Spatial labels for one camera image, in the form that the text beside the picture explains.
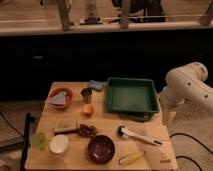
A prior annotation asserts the grey folded cloth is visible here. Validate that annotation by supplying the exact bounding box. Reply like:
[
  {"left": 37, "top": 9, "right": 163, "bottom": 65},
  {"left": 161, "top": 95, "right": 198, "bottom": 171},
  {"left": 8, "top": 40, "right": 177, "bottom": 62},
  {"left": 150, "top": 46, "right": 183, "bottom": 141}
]
[{"left": 46, "top": 91, "right": 67, "bottom": 105}]

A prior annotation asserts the pile of brown nuts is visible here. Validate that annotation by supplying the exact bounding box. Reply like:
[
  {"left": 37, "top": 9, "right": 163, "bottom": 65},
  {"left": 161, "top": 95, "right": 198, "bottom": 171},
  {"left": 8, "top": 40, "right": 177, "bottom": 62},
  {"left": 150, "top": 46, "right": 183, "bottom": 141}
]
[{"left": 77, "top": 124, "right": 98, "bottom": 138}]

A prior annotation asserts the green plastic tray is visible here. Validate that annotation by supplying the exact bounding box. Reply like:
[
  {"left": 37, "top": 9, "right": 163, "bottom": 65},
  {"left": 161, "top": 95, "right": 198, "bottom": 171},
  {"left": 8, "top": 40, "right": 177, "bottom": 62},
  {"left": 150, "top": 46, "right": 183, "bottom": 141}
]
[{"left": 105, "top": 77, "right": 159, "bottom": 115}]

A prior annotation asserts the orange apple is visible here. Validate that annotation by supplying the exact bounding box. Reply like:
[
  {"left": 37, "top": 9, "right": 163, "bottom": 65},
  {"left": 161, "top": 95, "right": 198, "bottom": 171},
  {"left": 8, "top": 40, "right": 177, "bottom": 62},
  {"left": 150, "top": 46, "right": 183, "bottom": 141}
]
[{"left": 82, "top": 104, "right": 94, "bottom": 117}]

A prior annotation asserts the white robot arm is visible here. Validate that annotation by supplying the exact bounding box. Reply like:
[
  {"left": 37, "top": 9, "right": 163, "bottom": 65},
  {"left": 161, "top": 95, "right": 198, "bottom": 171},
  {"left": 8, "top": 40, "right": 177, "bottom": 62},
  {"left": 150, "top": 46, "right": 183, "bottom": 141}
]
[{"left": 159, "top": 62, "right": 213, "bottom": 125}]

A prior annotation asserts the white paper cup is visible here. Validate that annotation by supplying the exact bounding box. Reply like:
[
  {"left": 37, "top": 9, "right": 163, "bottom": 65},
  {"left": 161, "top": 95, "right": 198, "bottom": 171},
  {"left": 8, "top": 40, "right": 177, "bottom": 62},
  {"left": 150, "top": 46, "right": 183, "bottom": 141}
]
[{"left": 49, "top": 134, "right": 69, "bottom": 155}]

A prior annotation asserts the yellow banana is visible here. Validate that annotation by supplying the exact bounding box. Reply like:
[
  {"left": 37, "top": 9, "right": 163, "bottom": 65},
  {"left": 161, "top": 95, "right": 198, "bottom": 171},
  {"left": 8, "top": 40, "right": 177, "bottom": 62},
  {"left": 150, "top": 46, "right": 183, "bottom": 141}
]
[{"left": 119, "top": 151, "right": 144, "bottom": 165}]

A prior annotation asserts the blue grey sponge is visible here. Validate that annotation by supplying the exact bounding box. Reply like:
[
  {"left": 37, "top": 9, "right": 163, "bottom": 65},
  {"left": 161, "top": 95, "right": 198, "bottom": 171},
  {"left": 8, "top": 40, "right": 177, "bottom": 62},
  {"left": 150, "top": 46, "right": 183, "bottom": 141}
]
[{"left": 88, "top": 80, "right": 104, "bottom": 92}]

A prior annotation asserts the small metal cup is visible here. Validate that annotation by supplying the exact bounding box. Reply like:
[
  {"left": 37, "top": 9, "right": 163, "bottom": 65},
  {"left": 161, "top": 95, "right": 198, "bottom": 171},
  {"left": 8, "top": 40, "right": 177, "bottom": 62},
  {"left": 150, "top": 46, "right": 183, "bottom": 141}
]
[{"left": 81, "top": 88, "right": 92, "bottom": 104}]

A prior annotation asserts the black stand post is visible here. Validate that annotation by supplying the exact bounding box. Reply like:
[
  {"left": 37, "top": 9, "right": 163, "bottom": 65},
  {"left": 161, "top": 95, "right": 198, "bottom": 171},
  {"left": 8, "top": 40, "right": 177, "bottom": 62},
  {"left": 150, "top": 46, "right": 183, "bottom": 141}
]
[{"left": 20, "top": 113, "right": 35, "bottom": 171}]

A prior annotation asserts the green plastic cup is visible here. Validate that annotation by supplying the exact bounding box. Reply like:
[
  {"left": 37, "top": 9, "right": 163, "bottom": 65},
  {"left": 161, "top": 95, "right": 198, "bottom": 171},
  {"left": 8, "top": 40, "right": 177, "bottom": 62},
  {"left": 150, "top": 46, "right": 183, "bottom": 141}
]
[{"left": 30, "top": 132, "right": 47, "bottom": 150}]

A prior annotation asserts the dark red bowl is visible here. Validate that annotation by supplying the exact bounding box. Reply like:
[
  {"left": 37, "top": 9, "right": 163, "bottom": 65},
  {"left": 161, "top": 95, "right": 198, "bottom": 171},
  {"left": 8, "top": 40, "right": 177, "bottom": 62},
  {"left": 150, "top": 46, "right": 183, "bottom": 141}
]
[{"left": 87, "top": 135, "right": 115, "bottom": 164}]

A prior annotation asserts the orange bowl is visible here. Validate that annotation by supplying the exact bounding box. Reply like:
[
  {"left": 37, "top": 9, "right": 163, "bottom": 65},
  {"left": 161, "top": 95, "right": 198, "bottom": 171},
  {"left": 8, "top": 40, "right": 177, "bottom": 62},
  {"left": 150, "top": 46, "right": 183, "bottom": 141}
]
[{"left": 46, "top": 87, "right": 73, "bottom": 109}]

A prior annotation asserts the black floor cable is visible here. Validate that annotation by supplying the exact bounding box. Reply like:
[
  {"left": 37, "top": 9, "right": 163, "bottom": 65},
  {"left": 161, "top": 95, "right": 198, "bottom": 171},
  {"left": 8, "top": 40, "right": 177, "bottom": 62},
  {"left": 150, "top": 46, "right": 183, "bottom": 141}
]
[{"left": 169, "top": 132, "right": 213, "bottom": 171}]

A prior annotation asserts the white handled black brush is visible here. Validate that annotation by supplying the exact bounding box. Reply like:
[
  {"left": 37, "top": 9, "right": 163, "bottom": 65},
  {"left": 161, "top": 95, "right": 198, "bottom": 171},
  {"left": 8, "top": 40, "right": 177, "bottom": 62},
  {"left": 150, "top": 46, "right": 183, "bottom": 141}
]
[{"left": 118, "top": 126, "right": 162, "bottom": 145}]

